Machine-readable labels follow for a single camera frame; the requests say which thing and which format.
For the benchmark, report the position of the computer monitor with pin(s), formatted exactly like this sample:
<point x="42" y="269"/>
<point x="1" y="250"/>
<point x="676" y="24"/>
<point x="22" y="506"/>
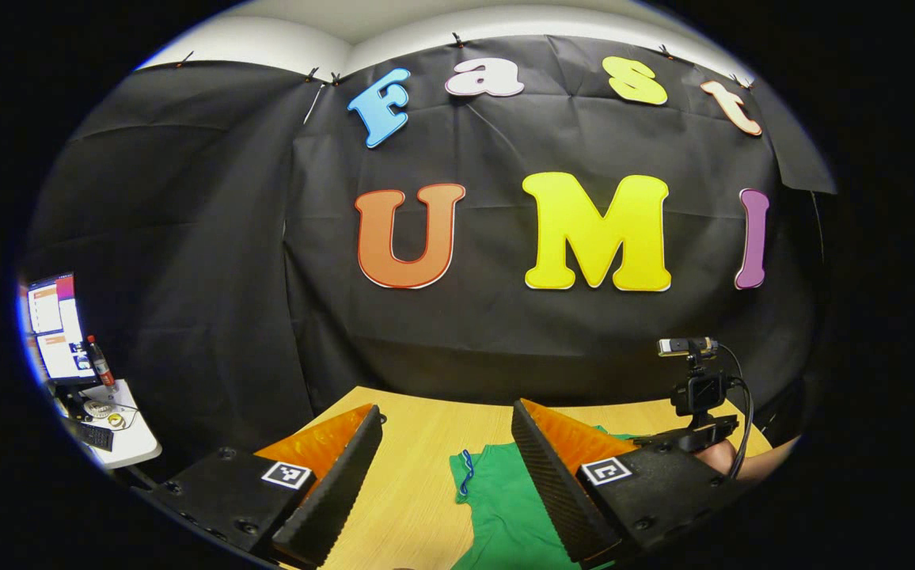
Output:
<point x="58" y="328"/>

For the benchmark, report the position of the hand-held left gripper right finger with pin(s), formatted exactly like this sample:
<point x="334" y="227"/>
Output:
<point x="552" y="483"/>

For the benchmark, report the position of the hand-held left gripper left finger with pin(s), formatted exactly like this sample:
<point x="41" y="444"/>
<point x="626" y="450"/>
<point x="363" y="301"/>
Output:
<point x="339" y="491"/>

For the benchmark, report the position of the green T-shirt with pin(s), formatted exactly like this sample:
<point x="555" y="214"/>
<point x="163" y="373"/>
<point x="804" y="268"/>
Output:
<point x="505" y="507"/>

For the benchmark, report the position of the red drink bottle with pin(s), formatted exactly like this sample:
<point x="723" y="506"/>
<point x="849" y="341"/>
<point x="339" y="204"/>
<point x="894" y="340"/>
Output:
<point x="100" y="366"/>

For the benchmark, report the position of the black keyboard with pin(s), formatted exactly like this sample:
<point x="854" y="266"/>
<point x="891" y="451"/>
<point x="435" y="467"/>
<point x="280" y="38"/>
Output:
<point x="93" y="435"/>

